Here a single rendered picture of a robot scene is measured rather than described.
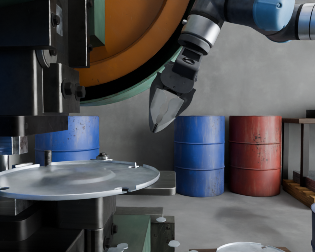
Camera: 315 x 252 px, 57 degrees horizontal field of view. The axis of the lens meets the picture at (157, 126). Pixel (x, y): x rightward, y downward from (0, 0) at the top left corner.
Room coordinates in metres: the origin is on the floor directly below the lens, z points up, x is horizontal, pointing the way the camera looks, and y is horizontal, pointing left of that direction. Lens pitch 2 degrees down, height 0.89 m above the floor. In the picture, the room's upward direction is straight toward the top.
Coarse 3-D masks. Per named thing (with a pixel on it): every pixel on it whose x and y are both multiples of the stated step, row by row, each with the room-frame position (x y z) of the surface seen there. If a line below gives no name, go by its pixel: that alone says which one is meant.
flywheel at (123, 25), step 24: (120, 0) 0.88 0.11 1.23; (144, 0) 0.88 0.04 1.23; (168, 0) 0.84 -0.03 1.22; (120, 24) 0.88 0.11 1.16; (144, 24) 0.88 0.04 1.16; (168, 24) 0.84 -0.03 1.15; (96, 48) 0.89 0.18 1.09; (120, 48) 0.88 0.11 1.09; (144, 48) 0.84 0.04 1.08; (168, 48) 0.93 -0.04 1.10; (96, 72) 0.85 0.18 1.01; (120, 72) 0.85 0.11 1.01
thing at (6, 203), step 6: (0, 198) 0.45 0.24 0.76; (6, 198) 0.45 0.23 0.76; (12, 198) 0.45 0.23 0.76; (0, 204) 0.45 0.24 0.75; (6, 204) 0.45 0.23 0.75; (12, 204) 0.45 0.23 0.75; (18, 204) 0.46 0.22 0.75; (24, 204) 0.48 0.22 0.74; (30, 204) 0.50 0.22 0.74; (0, 210) 0.45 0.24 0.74; (6, 210) 0.45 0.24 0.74; (12, 210) 0.45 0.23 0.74; (18, 210) 0.46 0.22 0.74
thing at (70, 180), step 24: (24, 168) 0.58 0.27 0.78; (48, 168) 0.59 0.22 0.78; (72, 168) 0.56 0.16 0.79; (96, 168) 0.56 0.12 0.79; (120, 168) 0.59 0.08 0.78; (144, 168) 0.59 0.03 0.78; (0, 192) 0.39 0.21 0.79; (24, 192) 0.41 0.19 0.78; (48, 192) 0.41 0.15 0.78; (72, 192) 0.41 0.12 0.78; (96, 192) 0.39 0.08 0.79; (120, 192) 0.40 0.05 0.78
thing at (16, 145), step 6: (0, 138) 0.50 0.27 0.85; (6, 138) 0.50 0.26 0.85; (12, 138) 0.50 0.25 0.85; (18, 138) 0.51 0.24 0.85; (24, 138) 0.53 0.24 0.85; (0, 144) 0.50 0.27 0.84; (6, 144) 0.50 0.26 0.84; (12, 144) 0.50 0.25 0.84; (18, 144) 0.51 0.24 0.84; (24, 144) 0.53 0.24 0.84; (0, 150) 0.50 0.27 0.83; (6, 150) 0.50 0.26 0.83; (12, 150) 0.50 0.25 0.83; (18, 150) 0.51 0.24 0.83; (24, 150) 0.53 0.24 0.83
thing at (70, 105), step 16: (64, 0) 0.57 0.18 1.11; (64, 16) 0.57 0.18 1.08; (64, 32) 0.57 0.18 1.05; (64, 48) 0.57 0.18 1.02; (0, 64) 0.45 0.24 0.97; (16, 64) 0.45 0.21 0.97; (32, 64) 0.45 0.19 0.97; (48, 64) 0.47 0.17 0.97; (64, 64) 0.57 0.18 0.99; (0, 80) 0.45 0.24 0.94; (16, 80) 0.45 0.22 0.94; (32, 80) 0.45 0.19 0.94; (48, 80) 0.47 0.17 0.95; (64, 80) 0.48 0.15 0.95; (0, 96) 0.45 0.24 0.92; (16, 96) 0.45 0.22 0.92; (32, 96) 0.45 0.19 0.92; (48, 96) 0.47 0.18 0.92; (64, 96) 0.48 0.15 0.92; (80, 96) 0.54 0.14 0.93; (0, 112) 0.45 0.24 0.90; (16, 112) 0.45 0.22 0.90; (32, 112) 0.45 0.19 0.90; (48, 112) 0.47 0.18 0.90; (64, 112) 0.48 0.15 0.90
